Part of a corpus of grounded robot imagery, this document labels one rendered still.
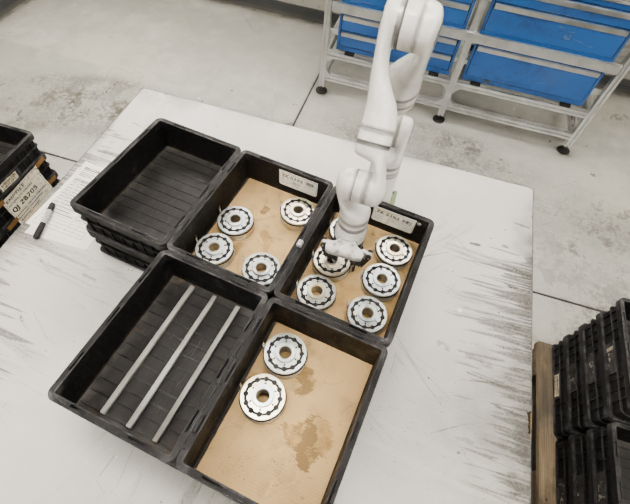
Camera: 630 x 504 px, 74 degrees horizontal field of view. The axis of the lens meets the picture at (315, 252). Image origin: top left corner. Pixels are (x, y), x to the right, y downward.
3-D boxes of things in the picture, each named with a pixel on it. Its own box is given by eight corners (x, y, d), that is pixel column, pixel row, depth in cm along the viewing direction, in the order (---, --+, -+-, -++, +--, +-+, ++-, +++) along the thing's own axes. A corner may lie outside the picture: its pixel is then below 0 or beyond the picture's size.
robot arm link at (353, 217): (326, 225, 97) (363, 236, 96) (333, 179, 84) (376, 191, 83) (335, 204, 101) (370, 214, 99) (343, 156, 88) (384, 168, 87)
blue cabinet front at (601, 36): (461, 77, 258) (501, -23, 211) (580, 105, 250) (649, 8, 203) (460, 80, 256) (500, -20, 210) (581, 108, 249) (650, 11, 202)
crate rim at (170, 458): (165, 252, 106) (163, 247, 104) (270, 299, 101) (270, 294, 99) (48, 399, 85) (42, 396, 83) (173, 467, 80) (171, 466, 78)
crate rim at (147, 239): (160, 122, 132) (158, 116, 130) (243, 154, 127) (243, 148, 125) (70, 210, 111) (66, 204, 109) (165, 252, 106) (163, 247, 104)
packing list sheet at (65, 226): (81, 160, 149) (80, 159, 148) (140, 177, 146) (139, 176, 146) (18, 230, 131) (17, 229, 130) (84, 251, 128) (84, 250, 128)
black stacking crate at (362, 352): (272, 316, 109) (271, 296, 99) (378, 365, 104) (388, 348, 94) (184, 473, 88) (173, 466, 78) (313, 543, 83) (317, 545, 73)
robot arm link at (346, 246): (323, 253, 99) (325, 237, 94) (335, 217, 105) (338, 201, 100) (360, 263, 98) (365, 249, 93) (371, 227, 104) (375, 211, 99)
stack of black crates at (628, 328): (549, 343, 183) (619, 296, 145) (620, 364, 179) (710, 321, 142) (551, 437, 161) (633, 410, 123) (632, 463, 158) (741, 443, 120)
